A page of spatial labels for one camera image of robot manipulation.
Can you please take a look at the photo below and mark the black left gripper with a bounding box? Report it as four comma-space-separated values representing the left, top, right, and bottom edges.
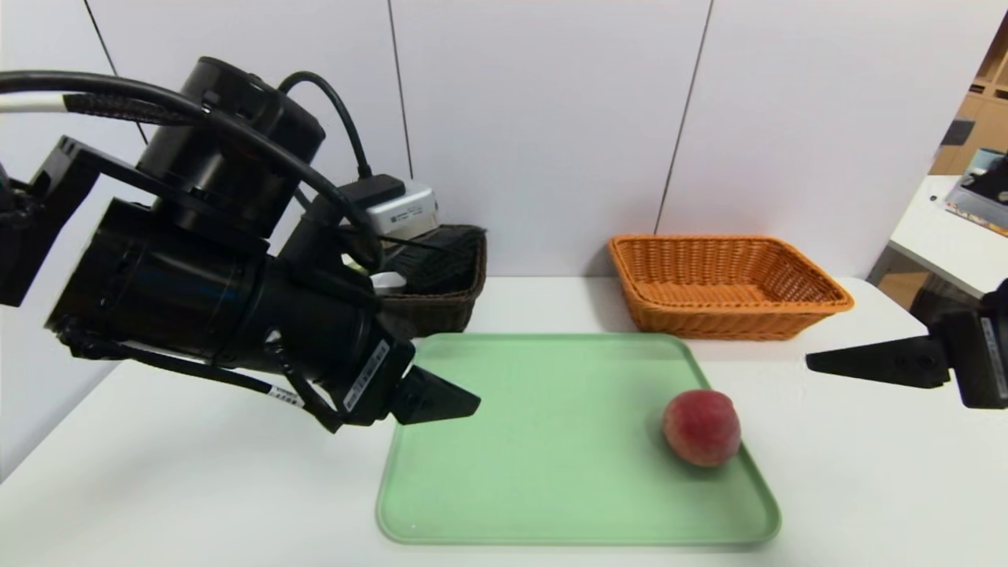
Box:
246, 256, 482, 428

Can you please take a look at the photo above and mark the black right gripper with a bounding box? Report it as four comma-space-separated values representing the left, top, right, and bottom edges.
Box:
805, 278, 1008, 410

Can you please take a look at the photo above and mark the green handled grey brush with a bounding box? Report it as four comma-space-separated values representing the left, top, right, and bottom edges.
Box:
386, 226, 487, 297

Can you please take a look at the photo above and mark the red peach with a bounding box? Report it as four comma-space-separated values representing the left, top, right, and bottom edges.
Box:
662, 389, 742, 469

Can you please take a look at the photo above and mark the dark brown wicker basket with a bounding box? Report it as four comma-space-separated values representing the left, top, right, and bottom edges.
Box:
378, 224, 488, 338

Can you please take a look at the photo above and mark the orange wicker basket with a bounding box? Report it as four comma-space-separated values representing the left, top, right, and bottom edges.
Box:
608, 234, 856, 341

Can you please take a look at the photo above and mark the light green plastic tray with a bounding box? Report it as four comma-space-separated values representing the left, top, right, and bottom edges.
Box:
376, 332, 783, 547

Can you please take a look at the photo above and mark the white side table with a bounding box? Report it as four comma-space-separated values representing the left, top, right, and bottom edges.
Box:
869, 175, 1008, 300

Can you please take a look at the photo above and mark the yellow printed box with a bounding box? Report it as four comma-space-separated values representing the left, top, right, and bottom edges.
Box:
945, 175, 1008, 237

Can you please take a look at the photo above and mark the wooden shelf unit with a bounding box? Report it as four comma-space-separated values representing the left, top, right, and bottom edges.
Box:
929, 16, 1008, 176

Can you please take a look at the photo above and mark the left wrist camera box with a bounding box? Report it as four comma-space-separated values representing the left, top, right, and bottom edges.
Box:
339, 175, 439, 241

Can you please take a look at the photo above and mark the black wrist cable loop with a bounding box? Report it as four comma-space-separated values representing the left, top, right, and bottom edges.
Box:
0, 69, 387, 272

